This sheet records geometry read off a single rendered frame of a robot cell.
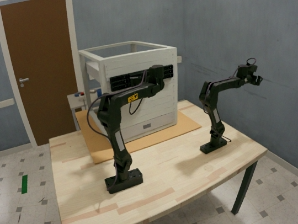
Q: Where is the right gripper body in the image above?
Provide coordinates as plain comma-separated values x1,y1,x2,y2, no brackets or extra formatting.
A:
247,66,260,86

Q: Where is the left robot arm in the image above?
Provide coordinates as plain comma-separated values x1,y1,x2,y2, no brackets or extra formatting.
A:
97,65,164,188

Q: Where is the tan cardboard sheet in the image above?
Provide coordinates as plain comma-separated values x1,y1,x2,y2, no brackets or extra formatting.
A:
75,110,202,165

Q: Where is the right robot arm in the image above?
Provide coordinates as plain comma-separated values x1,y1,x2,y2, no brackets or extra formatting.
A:
199,67,248,152

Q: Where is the white server rack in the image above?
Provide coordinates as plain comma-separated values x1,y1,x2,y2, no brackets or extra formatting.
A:
78,41,178,143

